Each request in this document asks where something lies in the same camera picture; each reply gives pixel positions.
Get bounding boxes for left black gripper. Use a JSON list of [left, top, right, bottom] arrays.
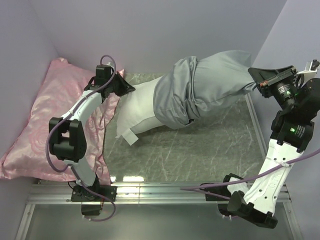
[[106, 71, 134, 97]]

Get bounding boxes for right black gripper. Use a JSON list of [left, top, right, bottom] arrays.
[[249, 65, 301, 112]]

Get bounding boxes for white pillow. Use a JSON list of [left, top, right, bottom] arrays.
[[116, 78, 163, 146]]

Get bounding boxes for grey pillowcase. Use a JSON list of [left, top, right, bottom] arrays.
[[153, 50, 256, 130]]

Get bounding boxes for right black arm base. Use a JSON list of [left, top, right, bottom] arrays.
[[200, 186, 237, 220]]

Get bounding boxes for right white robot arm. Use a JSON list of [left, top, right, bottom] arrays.
[[220, 59, 320, 229]]

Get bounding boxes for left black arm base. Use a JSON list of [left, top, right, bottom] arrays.
[[70, 180, 117, 222]]

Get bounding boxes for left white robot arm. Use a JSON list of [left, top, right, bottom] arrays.
[[45, 64, 135, 201]]

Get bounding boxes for pink satin rose pillow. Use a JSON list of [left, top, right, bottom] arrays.
[[0, 57, 120, 185]]

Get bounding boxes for grey marble mat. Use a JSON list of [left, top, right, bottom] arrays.
[[102, 72, 267, 183]]

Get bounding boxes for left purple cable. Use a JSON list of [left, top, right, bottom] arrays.
[[46, 54, 118, 223]]

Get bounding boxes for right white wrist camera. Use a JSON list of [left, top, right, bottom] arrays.
[[297, 59, 320, 83]]

